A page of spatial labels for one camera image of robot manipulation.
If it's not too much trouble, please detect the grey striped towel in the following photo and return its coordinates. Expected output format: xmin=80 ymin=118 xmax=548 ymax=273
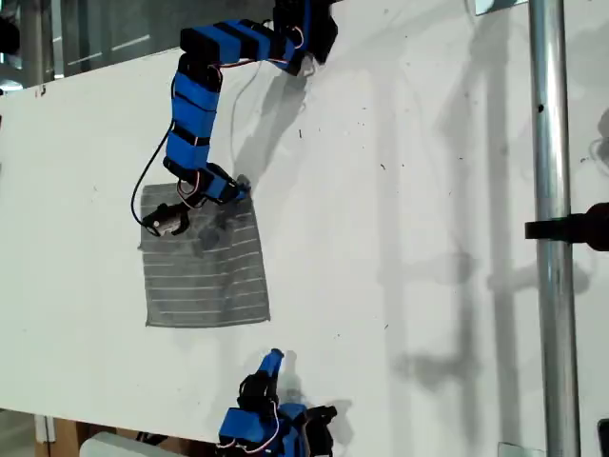
xmin=137 ymin=182 xmax=271 ymax=328

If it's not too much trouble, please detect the white plastic box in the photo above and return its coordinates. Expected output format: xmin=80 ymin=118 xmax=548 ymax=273
xmin=78 ymin=430 xmax=175 ymax=457

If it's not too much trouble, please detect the wooden table leg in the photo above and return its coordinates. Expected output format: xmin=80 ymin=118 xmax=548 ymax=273
xmin=32 ymin=413 xmax=80 ymax=457

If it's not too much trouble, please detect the black round object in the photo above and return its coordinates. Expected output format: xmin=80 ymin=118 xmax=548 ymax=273
xmin=0 ymin=16 xmax=21 ymax=56

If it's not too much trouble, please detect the black clamp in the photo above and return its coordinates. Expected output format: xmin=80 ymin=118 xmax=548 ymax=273
xmin=524 ymin=202 xmax=609 ymax=252

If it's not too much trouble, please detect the black camera stalk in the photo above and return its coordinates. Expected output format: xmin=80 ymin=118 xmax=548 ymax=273
xmin=154 ymin=202 xmax=191 ymax=237

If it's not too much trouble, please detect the thin white cable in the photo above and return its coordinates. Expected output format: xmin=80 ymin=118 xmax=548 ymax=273
xmin=230 ymin=59 xmax=265 ymax=168

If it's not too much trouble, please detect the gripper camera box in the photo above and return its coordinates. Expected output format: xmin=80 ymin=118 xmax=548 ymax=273
xmin=142 ymin=211 xmax=185 ymax=238
xmin=306 ymin=404 xmax=339 ymax=453

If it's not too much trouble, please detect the black camera cable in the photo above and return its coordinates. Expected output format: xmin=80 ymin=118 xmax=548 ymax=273
xmin=130 ymin=78 xmax=180 ymax=228

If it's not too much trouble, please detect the steel post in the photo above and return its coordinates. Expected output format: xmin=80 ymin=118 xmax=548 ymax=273
xmin=528 ymin=0 xmax=582 ymax=457

